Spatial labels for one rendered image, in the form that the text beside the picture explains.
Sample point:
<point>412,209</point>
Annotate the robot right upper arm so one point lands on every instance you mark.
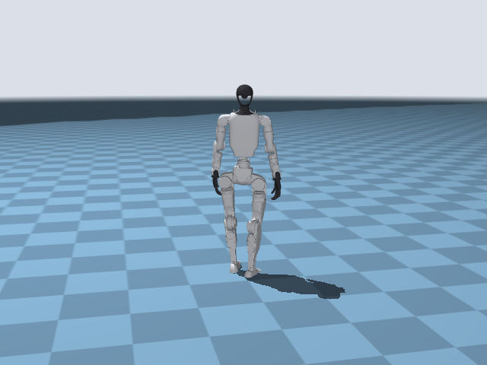
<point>268,133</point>

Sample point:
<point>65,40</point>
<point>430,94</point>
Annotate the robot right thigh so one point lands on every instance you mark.
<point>258,183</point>

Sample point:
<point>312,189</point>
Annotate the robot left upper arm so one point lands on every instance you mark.
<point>221,131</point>

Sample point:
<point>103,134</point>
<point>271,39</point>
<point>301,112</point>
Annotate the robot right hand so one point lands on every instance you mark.
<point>277,187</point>

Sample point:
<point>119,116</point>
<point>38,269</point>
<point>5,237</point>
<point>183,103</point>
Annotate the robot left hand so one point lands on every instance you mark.
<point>215,181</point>

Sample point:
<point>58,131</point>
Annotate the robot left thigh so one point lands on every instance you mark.
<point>227,194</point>

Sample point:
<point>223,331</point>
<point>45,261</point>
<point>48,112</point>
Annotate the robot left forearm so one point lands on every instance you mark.
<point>216,161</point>

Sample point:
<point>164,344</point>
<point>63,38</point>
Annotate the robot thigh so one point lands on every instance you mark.
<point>227,194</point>
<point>258,183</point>

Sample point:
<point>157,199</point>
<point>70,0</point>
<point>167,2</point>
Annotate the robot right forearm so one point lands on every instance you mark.
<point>273,162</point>

